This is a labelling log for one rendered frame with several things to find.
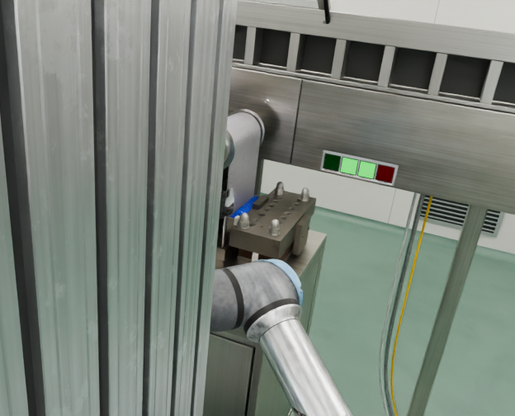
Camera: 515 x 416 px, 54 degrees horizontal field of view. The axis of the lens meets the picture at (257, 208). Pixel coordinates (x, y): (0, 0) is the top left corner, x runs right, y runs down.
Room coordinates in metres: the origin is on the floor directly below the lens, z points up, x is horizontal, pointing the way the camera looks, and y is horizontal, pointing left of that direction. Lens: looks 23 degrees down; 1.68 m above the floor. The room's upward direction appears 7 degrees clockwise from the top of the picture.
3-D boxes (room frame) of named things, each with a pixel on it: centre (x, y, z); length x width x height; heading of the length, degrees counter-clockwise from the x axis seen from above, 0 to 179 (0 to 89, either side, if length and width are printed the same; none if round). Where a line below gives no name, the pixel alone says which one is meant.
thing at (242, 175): (1.53, 0.06, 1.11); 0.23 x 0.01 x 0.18; 161
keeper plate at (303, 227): (1.51, -0.16, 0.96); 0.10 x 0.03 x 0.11; 161
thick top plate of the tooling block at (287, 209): (1.52, -0.07, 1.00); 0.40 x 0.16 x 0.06; 161
